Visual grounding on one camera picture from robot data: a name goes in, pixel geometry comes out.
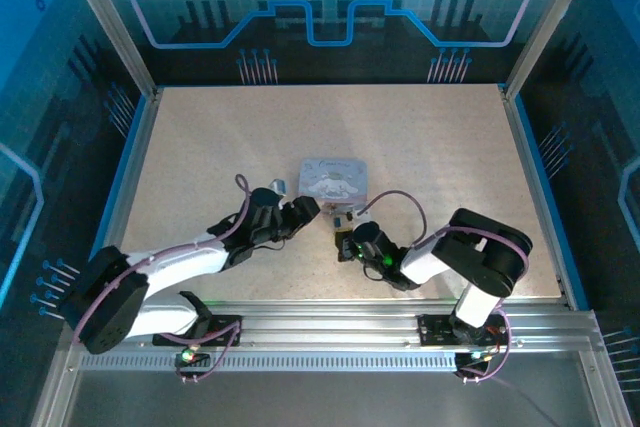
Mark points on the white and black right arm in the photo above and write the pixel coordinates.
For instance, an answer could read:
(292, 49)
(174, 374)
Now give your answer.
(490, 252)

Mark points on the aluminium front mounting rail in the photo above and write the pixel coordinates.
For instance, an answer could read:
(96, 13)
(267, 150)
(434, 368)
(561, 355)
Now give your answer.
(325, 322)

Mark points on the small controller board with LEDs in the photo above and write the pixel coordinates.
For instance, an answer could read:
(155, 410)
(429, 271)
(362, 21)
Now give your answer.
(475, 358)
(192, 357)

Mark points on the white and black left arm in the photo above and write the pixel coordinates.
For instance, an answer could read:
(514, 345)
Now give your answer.
(175, 262)

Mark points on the grey metal base plate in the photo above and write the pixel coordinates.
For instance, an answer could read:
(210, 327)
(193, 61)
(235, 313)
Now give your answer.
(325, 402)

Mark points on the pastel cartoon tin box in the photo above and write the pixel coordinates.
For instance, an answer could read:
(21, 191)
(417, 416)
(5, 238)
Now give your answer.
(332, 179)

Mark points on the aluminium frame post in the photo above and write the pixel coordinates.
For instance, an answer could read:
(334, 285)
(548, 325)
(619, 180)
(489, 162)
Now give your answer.
(550, 22)
(117, 32)

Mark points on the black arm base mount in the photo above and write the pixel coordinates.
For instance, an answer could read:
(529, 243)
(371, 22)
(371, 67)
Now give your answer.
(435, 329)
(225, 324)

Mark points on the aluminium table side rail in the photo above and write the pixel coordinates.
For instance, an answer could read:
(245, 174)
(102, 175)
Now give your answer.
(536, 197)
(131, 172)

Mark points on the blue table edge trim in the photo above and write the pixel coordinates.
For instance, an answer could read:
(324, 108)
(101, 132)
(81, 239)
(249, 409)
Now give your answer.
(552, 197)

